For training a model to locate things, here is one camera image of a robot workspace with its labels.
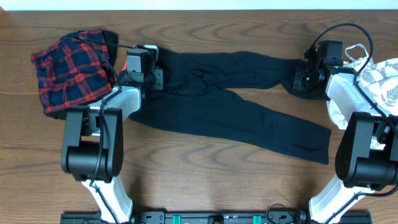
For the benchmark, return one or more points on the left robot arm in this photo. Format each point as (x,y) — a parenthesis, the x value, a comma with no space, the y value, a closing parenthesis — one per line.
(93,145)

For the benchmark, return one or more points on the red navy plaid garment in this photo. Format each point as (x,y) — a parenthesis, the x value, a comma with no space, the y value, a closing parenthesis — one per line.
(70,71)

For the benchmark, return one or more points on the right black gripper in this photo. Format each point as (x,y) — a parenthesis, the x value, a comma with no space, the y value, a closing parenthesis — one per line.
(296,83)

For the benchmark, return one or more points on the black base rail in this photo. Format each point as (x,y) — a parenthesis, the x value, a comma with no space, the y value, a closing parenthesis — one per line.
(273,215)

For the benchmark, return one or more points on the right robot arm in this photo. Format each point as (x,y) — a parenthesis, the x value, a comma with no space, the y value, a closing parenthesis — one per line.
(366,160)

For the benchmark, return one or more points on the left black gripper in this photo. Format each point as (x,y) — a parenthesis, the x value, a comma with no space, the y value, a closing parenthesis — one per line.
(157,74)

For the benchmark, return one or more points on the white fern print garment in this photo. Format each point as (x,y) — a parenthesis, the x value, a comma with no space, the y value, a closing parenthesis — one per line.
(377,80)

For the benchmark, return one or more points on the black leggings with red waistband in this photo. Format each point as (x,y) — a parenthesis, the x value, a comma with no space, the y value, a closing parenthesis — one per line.
(199,97)

